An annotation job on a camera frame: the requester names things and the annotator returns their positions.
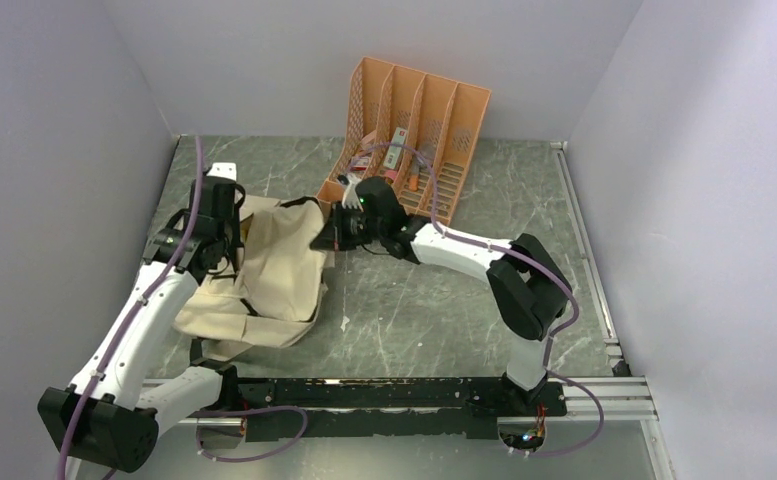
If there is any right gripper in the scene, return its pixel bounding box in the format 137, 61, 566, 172
310, 201, 385, 251

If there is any beige canvas backpack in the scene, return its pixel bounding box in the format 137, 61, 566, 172
173, 196, 333, 361

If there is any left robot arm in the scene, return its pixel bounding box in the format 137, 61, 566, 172
37, 174, 245, 479

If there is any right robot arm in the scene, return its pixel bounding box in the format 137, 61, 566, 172
310, 177, 573, 414

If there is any red white small box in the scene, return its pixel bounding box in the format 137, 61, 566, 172
348, 130, 376, 173

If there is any green white box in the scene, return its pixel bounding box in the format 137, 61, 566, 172
383, 127, 408, 170

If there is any orange plastic file organizer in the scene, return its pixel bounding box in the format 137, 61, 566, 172
317, 57, 491, 225

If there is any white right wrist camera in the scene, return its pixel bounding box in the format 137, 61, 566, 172
337, 173, 363, 211

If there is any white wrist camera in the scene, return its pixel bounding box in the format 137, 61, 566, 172
337, 173, 363, 211
205, 162, 237, 182

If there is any orange handled tool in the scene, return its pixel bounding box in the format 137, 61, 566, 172
408, 164, 420, 192

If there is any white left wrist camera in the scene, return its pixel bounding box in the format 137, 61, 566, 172
205, 162, 237, 182

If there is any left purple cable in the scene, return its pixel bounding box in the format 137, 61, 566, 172
54, 135, 310, 480

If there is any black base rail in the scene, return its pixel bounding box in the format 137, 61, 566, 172
199, 376, 567, 442

